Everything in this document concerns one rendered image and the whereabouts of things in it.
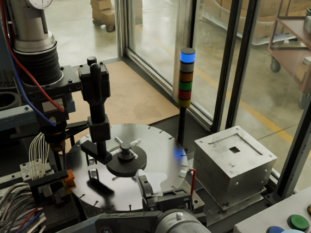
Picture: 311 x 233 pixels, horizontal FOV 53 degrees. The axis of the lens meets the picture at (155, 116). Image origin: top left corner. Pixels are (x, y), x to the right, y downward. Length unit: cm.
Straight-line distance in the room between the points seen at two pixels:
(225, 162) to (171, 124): 43
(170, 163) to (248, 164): 24
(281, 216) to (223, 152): 25
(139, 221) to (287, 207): 47
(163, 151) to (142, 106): 56
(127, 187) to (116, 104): 70
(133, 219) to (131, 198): 24
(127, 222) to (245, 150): 56
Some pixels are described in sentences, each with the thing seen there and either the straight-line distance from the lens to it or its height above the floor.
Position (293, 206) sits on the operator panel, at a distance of 89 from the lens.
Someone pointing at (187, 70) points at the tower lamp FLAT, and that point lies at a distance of 95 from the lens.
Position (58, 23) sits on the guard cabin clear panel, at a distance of 176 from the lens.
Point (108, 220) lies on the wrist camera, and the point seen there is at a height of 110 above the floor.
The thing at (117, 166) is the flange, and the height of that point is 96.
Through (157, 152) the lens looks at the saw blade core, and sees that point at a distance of 87.
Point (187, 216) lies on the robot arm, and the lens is 47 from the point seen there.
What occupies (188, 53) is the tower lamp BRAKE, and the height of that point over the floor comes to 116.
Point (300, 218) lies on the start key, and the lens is 86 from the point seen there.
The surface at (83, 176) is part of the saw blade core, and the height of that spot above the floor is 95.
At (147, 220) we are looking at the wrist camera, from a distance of 51.
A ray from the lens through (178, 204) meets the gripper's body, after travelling 55.
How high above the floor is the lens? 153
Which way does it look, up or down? 36 degrees down
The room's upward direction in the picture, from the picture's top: 1 degrees clockwise
